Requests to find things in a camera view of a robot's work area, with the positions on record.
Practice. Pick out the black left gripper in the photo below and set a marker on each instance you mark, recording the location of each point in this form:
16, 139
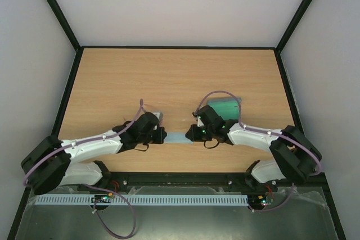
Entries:
162, 135

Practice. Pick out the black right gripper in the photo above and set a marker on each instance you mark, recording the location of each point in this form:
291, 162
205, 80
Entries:
193, 133

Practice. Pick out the light blue cleaning cloth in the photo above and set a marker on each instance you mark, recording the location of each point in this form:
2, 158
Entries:
177, 138

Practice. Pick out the grey glasses case green lining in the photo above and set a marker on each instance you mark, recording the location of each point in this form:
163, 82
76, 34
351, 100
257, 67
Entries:
226, 108

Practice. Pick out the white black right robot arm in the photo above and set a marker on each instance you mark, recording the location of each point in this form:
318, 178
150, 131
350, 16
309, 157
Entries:
294, 157

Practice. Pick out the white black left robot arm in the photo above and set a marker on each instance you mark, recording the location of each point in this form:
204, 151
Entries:
54, 162

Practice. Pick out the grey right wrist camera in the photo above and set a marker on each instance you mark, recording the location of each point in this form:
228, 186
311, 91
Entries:
199, 122

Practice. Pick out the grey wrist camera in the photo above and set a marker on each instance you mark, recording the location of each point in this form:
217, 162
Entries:
159, 115
199, 122

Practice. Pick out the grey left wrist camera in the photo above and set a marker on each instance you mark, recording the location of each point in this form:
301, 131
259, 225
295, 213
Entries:
159, 115

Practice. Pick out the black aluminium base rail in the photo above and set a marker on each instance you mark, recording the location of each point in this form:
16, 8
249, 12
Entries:
229, 182

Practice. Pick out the light blue slotted cable duct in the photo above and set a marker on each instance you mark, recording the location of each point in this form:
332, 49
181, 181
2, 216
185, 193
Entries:
143, 200

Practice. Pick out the black enclosure frame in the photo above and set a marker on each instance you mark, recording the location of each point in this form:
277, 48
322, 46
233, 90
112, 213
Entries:
318, 181

